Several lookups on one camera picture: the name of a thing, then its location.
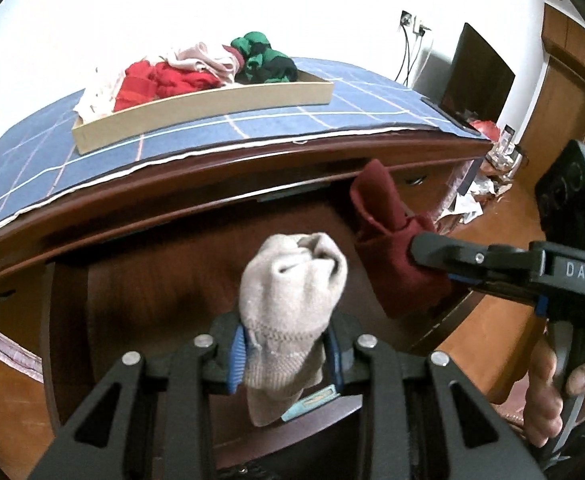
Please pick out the dark wooden dresser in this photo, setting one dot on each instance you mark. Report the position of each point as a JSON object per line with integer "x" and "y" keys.
{"x": 122, "y": 210}

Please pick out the teal labelled card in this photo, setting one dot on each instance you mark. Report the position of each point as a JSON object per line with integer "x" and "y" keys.
{"x": 312, "y": 401}

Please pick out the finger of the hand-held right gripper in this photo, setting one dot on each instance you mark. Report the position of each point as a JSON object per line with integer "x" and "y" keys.
{"x": 465, "y": 279}
{"x": 452, "y": 255}

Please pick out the wall socket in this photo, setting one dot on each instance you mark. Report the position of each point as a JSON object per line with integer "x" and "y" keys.
{"x": 415, "y": 22}

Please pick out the black flat screen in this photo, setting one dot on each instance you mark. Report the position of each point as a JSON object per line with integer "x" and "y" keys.
{"x": 477, "y": 75}

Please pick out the red round object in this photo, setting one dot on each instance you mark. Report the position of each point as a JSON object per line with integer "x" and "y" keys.
{"x": 485, "y": 130}

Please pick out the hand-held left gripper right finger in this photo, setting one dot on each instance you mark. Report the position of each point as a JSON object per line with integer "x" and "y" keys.
{"x": 336, "y": 357}

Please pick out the pink underwear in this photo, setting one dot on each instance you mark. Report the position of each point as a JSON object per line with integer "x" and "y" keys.
{"x": 202, "y": 57}

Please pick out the green and black underwear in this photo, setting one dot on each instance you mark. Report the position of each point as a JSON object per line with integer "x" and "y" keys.
{"x": 265, "y": 60}

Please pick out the shallow cardboard tray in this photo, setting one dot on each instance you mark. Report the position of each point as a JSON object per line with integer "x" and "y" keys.
{"x": 197, "y": 107}

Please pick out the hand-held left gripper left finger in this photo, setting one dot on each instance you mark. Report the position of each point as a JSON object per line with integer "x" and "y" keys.
{"x": 237, "y": 355}

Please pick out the red underwear orange stripe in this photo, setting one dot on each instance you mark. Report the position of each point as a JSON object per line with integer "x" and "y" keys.
{"x": 135, "y": 87}

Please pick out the clear glass items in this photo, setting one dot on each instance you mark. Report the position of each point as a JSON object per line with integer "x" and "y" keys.
{"x": 507, "y": 152}

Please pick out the crumpled white paper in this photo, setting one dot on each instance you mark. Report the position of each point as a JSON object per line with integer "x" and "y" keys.
{"x": 465, "y": 202}

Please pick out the person's right hand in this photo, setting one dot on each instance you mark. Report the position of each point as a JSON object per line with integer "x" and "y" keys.
{"x": 540, "y": 395}

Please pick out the beige sock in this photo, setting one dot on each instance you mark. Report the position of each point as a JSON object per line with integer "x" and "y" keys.
{"x": 287, "y": 305}

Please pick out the wooden panelled door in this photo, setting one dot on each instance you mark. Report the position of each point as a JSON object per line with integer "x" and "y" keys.
{"x": 567, "y": 90}

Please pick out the blue plaid cloth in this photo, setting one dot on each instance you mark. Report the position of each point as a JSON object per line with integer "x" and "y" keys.
{"x": 32, "y": 165}

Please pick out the white underwear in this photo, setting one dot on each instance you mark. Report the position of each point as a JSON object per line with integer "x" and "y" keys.
{"x": 97, "y": 97}

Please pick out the pink striped cloth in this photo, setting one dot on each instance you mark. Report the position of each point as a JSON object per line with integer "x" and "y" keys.
{"x": 2, "y": 345}

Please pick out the dark red underwear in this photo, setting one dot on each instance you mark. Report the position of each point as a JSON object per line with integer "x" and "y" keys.
{"x": 390, "y": 240}

